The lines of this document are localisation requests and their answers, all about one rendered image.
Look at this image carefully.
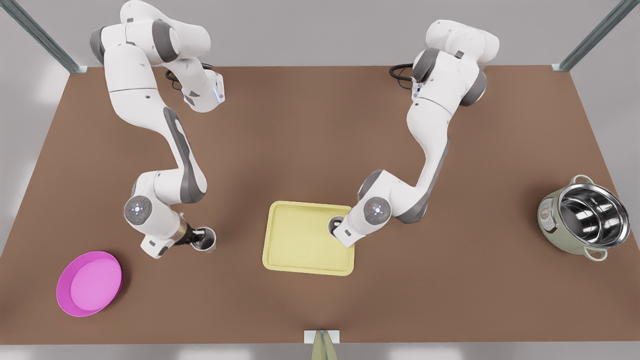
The yellow rectangular tray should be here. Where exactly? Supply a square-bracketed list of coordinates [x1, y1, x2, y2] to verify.
[262, 200, 356, 277]

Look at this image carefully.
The pink round plate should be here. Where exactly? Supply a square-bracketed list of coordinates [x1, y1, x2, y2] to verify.
[56, 251, 123, 318]

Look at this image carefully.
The green steel cooking pot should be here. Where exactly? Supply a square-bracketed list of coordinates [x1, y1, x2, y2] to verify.
[537, 174, 631, 262]

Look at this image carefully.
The black cable loop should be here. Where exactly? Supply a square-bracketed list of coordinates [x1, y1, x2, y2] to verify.
[389, 63, 416, 91]
[165, 63, 215, 91]

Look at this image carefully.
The silver frame post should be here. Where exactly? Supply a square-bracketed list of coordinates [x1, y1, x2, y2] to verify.
[304, 330, 341, 360]
[0, 0, 89, 75]
[551, 0, 640, 72]

